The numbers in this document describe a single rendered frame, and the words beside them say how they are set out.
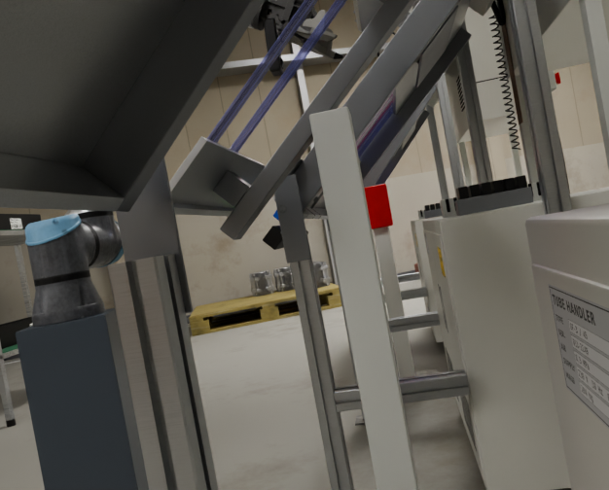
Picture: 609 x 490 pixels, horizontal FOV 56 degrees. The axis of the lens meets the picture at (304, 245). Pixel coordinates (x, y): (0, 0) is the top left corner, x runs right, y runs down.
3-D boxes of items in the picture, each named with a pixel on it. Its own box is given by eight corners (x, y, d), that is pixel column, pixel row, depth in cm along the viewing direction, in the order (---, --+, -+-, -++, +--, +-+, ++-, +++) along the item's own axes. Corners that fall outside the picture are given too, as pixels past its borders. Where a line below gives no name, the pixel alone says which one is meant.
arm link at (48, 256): (19, 282, 122) (8, 221, 122) (61, 275, 135) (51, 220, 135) (67, 273, 119) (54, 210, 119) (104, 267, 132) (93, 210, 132)
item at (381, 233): (377, 397, 211) (340, 191, 210) (378, 379, 235) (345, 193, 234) (443, 389, 207) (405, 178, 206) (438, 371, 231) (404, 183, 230)
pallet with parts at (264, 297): (327, 297, 580) (320, 260, 580) (352, 304, 485) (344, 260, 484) (194, 324, 556) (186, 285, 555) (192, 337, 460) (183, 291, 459)
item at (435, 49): (411, 65, 114) (390, 51, 114) (405, 122, 179) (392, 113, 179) (517, -78, 109) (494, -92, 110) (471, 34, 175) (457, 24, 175)
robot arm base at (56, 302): (23, 330, 118) (15, 283, 118) (44, 322, 132) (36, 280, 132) (99, 315, 120) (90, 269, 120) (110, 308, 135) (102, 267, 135)
